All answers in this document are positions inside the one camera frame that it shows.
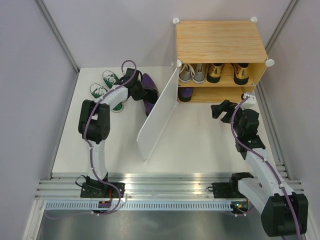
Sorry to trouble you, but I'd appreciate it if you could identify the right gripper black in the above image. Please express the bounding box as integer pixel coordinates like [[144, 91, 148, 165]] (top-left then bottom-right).
[[210, 99, 250, 137]]

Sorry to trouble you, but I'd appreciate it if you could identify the purple loafer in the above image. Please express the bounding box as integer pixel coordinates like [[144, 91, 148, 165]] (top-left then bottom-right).
[[141, 73, 159, 117], [177, 87, 194, 103]]

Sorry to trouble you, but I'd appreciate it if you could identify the grey sneaker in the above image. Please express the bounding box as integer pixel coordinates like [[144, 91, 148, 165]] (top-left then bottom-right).
[[179, 63, 195, 83], [192, 63, 207, 84]]

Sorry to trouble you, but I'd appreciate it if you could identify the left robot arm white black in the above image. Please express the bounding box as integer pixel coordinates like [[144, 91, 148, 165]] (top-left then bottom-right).
[[78, 68, 158, 199]]

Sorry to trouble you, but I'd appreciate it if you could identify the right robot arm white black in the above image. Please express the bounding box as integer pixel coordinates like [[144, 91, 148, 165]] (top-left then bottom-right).
[[210, 97, 309, 240]]

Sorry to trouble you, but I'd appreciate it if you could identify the white cabinet door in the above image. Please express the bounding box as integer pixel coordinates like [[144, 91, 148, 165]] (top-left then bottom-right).
[[136, 68, 179, 162]]

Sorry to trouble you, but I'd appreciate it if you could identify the wooden shoe cabinet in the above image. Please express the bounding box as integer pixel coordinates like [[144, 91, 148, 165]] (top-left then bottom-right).
[[172, 17, 275, 103]]

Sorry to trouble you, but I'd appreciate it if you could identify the green sneaker upper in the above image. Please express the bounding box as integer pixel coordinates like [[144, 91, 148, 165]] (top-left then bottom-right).
[[102, 70, 119, 89]]

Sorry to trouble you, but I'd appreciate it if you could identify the green sneaker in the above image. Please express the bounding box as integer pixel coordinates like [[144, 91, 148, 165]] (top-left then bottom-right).
[[102, 70, 119, 89], [89, 83, 124, 113]]

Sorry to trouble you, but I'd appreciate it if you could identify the green sneaker lower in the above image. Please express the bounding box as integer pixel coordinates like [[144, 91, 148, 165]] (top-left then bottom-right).
[[89, 83, 124, 113]]

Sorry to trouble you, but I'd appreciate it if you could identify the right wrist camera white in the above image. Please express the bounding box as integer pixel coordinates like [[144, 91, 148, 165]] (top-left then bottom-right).
[[240, 92, 257, 110]]

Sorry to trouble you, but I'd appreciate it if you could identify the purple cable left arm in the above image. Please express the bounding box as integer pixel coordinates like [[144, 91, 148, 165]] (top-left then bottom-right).
[[82, 59, 138, 216]]

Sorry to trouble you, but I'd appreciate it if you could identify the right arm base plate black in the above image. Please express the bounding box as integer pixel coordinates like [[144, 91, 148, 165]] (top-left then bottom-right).
[[211, 182, 238, 199]]

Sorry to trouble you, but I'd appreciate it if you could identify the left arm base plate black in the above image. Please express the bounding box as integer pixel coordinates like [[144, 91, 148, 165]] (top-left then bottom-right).
[[80, 183, 119, 199]]

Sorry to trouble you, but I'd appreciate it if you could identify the aluminium mounting rail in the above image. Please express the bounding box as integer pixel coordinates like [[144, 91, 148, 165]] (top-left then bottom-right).
[[34, 162, 307, 201]]

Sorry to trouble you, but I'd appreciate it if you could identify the white slotted cable duct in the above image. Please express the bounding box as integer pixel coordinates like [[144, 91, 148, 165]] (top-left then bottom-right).
[[45, 200, 232, 212]]

